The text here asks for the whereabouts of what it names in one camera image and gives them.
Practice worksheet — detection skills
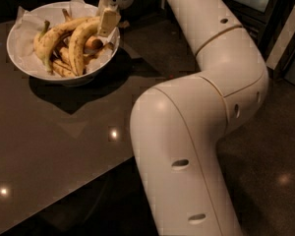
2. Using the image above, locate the left greenish yellow banana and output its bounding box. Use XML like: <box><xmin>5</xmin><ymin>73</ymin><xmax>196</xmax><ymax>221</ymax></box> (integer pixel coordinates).
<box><xmin>33</xmin><ymin>20</ymin><xmax>50</xmax><ymax>59</ymax></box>

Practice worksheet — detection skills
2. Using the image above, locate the upper long yellow banana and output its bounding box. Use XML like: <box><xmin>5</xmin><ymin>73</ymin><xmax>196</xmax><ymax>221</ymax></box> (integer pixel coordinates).
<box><xmin>39</xmin><ymin>17</ymin><xmax>95</xmax><ymax>74</ymax></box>

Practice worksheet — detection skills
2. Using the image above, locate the white ceramic bowl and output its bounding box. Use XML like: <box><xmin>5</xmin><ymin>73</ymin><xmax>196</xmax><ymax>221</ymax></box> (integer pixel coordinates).
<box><xmin>6</xmin><ymin>1</ymin><xmax>121</xmax><ymax>88</ymax></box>

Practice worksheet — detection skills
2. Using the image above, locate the white paper bowl liner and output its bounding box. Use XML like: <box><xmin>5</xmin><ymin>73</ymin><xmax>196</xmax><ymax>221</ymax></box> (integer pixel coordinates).
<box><xmin>13</xmin><ymin>0</ymin><xmax>120</xmax><ymax>78</ymax></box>

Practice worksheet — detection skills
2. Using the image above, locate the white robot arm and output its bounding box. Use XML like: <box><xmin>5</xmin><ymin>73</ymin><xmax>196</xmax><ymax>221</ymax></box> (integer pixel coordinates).
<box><xmin>130</xmin><ymin>0</ymin><xmax>268</xmax><ymax>236</ymax></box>

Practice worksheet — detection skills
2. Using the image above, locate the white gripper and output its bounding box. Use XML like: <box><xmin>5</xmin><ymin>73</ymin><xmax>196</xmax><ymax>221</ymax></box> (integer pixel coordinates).
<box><xmin>97</xmin><ymin>0</ymin><xmax>134</xmax><ymax>37</ymax></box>

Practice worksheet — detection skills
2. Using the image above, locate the yellow spotted banana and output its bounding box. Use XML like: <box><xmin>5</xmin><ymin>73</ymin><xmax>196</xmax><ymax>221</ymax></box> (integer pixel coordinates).
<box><xmin>69</xmin><ymin>17</ymin><xmax>99</xmax><ymax>76</ymax></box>

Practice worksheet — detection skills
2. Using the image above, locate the black glass door refrigerator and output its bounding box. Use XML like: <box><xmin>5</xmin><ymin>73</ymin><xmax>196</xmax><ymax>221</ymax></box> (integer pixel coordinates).
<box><xmin>222</xmin><ymin>0</ymin><xmax>295</xmax><ymax>59</ymax></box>

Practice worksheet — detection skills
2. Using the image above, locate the small banana under pile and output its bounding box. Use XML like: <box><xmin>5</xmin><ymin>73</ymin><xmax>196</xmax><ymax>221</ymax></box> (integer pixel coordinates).
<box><xmin>84</xmin><ymin>42</ymin><xmax>114</xmax><ymax>65</ymax></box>

